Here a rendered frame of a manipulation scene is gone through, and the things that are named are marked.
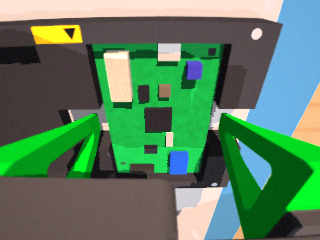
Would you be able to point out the green circuit board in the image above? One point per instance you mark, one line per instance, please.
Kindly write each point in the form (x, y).
(158, 99)

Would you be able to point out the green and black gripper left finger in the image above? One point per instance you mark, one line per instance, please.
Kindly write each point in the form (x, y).
(32, 156)

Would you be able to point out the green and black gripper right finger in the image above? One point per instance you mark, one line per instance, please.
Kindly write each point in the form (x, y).
(294, 183)

